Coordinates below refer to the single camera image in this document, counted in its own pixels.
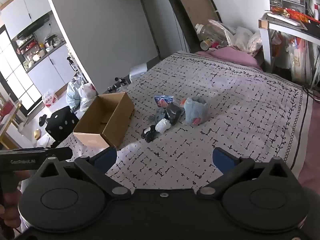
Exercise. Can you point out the small black items on floor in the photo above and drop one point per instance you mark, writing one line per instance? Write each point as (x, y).
(117, 83)

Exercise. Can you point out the dark board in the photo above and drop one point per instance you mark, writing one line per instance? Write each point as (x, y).
(183, 27)

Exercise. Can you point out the brown board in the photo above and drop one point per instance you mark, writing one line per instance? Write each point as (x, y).
(197, 2)

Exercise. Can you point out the red packet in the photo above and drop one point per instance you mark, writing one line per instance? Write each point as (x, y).
(297, 15)

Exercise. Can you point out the large clear plastic bottle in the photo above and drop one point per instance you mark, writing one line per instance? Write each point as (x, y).
(203, 31)

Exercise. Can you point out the burger plush toy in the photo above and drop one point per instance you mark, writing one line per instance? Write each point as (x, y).
(183, 102)

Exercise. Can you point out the white desk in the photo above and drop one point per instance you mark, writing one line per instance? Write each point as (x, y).
(280, 26)

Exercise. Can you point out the blue printed tissue pack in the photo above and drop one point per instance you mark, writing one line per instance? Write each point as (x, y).
(162, 100)

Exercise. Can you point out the kitchen counter cabinet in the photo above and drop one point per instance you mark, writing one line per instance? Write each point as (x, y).
(50, 72)

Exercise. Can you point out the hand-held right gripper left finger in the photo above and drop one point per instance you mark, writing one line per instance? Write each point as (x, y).
(107, 158)

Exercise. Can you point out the fluffy blue plush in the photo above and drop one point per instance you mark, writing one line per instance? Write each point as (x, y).
(196, 110)

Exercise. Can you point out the red and white plastic bag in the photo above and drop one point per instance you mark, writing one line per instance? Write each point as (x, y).
(50, 98)

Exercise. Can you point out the white black-patterned blanket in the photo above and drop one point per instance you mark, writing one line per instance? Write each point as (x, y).
(237, 100)

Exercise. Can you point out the white rolled sock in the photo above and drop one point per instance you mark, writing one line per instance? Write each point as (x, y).
(163, 125)

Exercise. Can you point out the dark cloth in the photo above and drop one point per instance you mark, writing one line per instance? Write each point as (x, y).
(173, 113)

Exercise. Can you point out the person's left hand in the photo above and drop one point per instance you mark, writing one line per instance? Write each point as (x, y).
(8, 210)

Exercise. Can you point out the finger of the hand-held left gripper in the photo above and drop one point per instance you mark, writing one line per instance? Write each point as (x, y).
(60, 153)
(25, 149)

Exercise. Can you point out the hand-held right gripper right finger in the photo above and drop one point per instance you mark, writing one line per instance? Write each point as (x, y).
(222, 158)

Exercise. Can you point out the paper cup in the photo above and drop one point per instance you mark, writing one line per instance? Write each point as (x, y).
(206, 44)

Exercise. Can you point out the white wall cabinet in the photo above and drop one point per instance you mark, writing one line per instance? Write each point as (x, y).
(25, 10)

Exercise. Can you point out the black slippers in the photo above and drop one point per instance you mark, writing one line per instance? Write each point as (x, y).
(43, 120)

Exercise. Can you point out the pale blue plastic bag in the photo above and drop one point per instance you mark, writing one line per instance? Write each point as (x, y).
(73, 95)

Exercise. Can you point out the pile of clear plastic bags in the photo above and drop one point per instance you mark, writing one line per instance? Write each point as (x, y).
(237, 36)

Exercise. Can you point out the bags under desk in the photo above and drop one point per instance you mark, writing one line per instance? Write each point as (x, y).
(297, 55)

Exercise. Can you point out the black plush toy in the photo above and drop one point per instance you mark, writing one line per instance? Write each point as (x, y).
(149, 133)

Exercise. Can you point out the brown cardboard box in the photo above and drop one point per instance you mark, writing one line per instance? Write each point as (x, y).
(110, 120)

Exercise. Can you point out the black dice stool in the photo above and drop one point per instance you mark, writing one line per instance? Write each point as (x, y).
(61, 125)

